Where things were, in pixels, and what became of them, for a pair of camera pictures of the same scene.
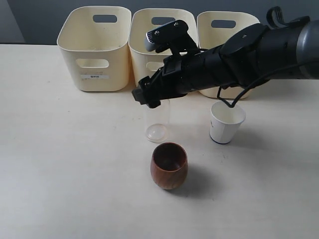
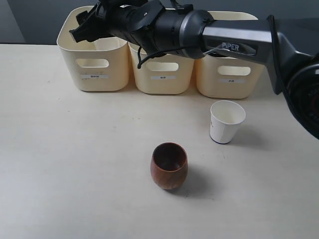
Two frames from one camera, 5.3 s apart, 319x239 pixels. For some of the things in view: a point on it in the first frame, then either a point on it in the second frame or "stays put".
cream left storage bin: x=94 y=41 stays put
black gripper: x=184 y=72 -> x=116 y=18
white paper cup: x=225 y=121 stays put
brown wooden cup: x=169 y=165 stays put
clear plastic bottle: x=157 y=121 -> x=108 y=43
